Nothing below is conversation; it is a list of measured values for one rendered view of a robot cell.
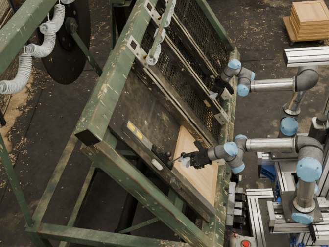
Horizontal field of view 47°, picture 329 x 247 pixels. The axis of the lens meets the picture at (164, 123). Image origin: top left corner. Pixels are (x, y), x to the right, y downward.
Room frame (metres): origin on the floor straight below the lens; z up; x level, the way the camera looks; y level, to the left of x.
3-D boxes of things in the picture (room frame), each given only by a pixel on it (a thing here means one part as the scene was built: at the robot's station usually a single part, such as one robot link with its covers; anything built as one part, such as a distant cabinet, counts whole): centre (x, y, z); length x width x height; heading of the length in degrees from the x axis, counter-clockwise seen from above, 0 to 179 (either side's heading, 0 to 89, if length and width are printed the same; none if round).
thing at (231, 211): (1.48, -0.46, 0.69); 0.50 x 0.14 x 0.24; 164
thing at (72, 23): (2.29, 0.55, 1.85); 0.80 x 0.06 x 0.80; 164
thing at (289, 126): (1.70, -0.84, 1.20); 0.13 x 0.12 x 0.14; 160
